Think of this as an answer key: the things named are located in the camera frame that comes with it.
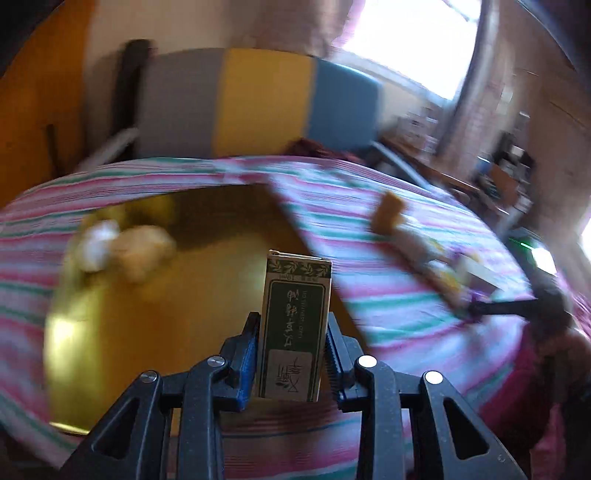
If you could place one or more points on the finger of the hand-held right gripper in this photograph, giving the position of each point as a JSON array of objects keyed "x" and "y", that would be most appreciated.
[{"x": 503, "y": 308}]

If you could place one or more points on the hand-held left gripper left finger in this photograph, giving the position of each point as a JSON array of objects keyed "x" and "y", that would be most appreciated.
[{"x": 247, "y": 364}]

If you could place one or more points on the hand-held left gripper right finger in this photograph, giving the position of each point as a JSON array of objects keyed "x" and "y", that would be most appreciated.
[{"x": 334, "y": 369}]

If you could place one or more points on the green and cream carton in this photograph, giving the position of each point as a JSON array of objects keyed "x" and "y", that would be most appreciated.
[{"x": 293, "y": 323}]

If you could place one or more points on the gold metal tin box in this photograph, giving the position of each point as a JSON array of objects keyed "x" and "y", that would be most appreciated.
[{"x": 207, "y": 277}]

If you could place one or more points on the yellow sponge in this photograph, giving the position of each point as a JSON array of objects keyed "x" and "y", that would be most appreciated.
[
  {"x": 138, "y": 254},
  {"x": 388, "y": 212}
]

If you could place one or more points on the small yellow packet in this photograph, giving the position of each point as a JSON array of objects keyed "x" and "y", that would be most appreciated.
[{"x": 445, "y": 281}]

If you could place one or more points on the pink green striped tablecloth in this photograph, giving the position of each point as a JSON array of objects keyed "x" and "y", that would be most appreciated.
[{"x": 415, "y": 332}]

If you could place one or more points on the cluttered wooden desk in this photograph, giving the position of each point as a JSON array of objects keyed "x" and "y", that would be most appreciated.
[{"x": 503, "y": 180}]

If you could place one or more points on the knotted white plastic bag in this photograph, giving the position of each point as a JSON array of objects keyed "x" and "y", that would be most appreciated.
[{"x": 94, "y": 244}]

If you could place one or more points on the dark red cloth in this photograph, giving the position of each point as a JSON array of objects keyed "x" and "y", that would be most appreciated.
[{"x": 314, "y": 147}]

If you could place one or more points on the grey yellow blue chair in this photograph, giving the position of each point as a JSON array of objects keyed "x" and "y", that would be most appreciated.
[{"x": 263, "y": 101}]

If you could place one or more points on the bright window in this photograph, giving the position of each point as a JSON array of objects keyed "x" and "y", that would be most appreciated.
[{"x": 415, "y": 41}]

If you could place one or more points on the beige curtain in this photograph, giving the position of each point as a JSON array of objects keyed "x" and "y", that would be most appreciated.
[{"x": 295, "y": 23}]

